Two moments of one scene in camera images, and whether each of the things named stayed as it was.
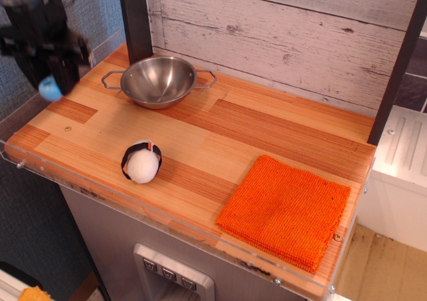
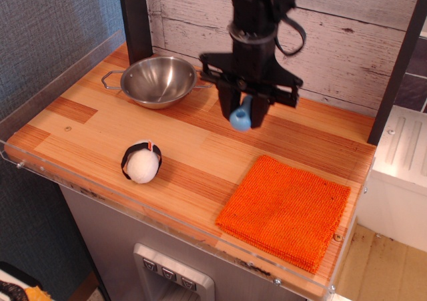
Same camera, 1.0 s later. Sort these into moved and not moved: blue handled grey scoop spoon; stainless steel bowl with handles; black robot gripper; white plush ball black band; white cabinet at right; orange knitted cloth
Moved: blue handled grey scoop spoon; black robot gripper
Not moved: orange knitted cloth; stainless steel bowl with handles; white plush ball black band; white cabinet at right
